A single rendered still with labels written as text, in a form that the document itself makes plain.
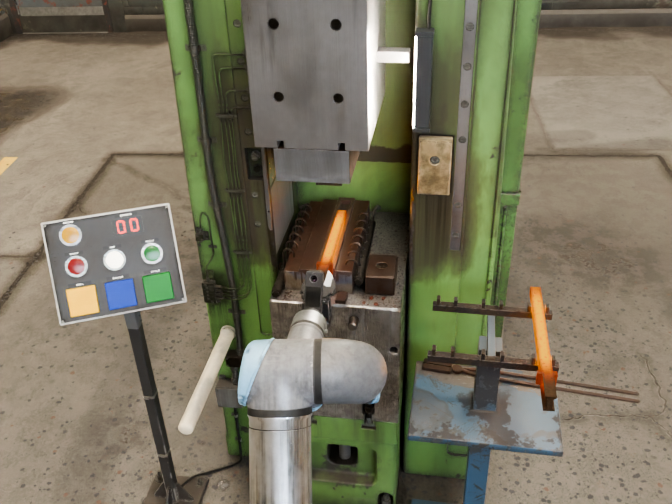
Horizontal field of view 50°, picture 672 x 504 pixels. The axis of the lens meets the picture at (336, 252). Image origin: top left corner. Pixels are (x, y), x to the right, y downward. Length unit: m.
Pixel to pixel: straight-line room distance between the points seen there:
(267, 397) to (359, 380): 0.16
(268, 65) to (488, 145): 0.62
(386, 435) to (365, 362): 1.11
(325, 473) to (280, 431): 1.35
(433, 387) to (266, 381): 0.92
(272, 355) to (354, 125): 0.77
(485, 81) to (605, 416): 1.66
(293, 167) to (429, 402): 0.75
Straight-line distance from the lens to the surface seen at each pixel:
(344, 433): 2.41
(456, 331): 2.35
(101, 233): 2.06
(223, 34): 2.00
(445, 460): 2.75
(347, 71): 1.80
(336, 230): 2.22
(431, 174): 2.02
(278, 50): 1.82
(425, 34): 1.86
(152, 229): 2.06
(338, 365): 1.27
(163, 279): 2.05
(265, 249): 2.25
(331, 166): 1.91
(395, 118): 2.35
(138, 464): 2.98
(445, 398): 2.09
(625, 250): 4.21
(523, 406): 2.10
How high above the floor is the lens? 2.15
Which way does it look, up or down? 33 degrees down
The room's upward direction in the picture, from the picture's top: 2 degrees counter-clockwise
